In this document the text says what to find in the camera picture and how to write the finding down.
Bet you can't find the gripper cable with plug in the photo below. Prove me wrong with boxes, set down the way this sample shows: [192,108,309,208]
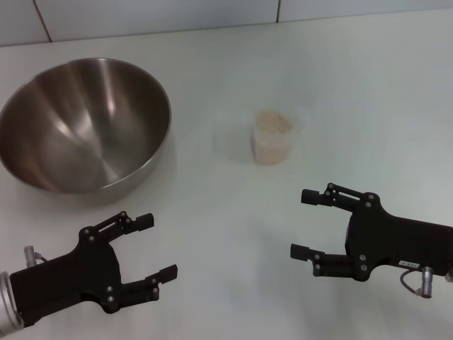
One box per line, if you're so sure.
[399,266,439,297]
[23,245,50,267]

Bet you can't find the clear plastic cup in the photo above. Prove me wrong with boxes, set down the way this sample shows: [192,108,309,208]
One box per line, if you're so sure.
[251,109,296,165]

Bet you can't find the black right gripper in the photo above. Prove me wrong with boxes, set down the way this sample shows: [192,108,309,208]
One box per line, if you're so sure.
[289,182,453,283]

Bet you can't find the right gripper cable with plug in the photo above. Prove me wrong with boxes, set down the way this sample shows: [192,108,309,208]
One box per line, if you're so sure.
[399,266,439,297]

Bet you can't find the left gripper cable with plug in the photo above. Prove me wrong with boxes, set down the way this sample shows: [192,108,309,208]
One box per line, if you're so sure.
[23,245,50,267]

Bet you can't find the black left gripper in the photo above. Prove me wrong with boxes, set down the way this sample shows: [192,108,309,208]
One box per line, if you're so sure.
[9,211,178,329]

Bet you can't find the white rice grains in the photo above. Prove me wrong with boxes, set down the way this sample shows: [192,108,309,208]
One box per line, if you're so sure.
[253,110,294,164]

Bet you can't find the large stainless steel bowl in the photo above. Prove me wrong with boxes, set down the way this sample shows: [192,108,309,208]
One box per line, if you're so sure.
[0,56,173,205]

